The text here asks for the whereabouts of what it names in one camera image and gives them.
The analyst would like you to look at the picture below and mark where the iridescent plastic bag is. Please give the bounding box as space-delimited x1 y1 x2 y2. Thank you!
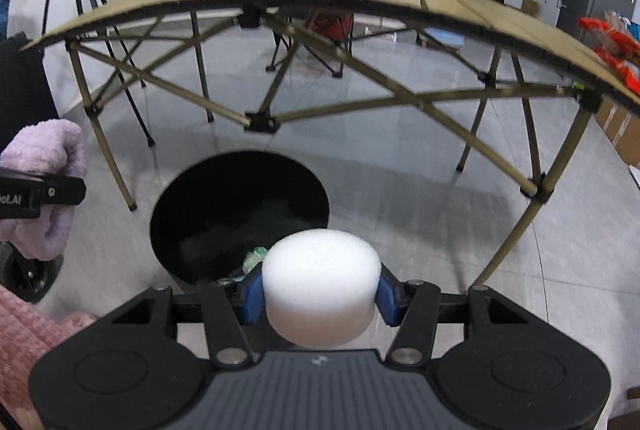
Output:
242 247 268 275

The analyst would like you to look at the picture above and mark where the lilac fluffy towel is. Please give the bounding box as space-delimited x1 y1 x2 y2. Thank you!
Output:
1 119 87 261

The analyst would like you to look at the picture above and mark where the white round sponge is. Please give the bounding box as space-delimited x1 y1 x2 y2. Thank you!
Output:
262 228 382 349

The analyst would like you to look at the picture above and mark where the black round trash bin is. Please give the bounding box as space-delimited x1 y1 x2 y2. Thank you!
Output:
150 150 330 286

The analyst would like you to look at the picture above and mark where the black suitcase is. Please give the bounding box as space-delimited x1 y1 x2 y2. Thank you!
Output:
0 31 66 304

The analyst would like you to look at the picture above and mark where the pink fuzzy sleeve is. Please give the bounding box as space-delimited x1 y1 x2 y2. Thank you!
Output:
0 287 94 429

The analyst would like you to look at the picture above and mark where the tan folding slat table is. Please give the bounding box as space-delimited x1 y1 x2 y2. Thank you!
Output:
32 0 639 283

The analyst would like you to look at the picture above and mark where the black folding chair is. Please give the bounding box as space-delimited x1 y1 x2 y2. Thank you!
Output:
265 6 354 78

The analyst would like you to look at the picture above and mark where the cardboard box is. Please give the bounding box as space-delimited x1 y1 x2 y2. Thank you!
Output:
596 100 640 168

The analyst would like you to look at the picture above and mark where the red snack bag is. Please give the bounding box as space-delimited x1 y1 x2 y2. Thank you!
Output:
577 17 640 94

